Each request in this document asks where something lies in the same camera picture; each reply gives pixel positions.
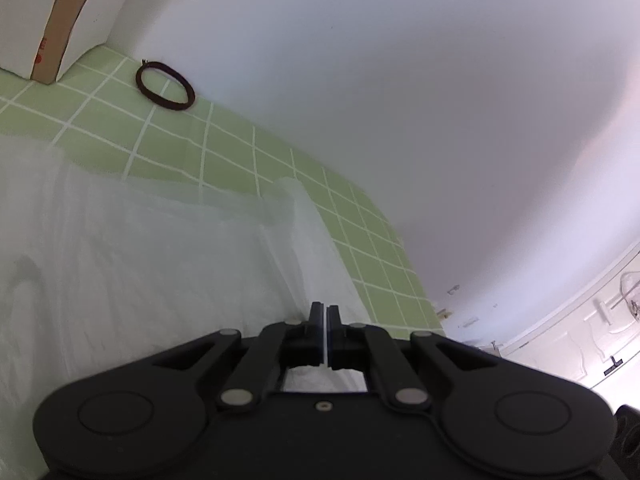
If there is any white paper sheet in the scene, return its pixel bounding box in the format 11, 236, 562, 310
0, 0, 73, 81

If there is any green checked tablecloth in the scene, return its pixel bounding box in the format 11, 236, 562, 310
0, 44, 447, 342

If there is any translucent white plastic shopping bag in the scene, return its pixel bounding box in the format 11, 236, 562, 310
0, 132, 373, 480

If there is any dark elastic hair tie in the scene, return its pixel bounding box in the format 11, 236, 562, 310
135, 59, 196, 112

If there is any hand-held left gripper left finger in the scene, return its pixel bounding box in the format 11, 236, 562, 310
150, 302, 327, 413

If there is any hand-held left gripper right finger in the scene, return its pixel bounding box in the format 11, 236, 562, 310
327, 305, 493, 413

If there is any brown cardboard box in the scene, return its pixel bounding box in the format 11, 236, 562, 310
0, 0, 128, 84

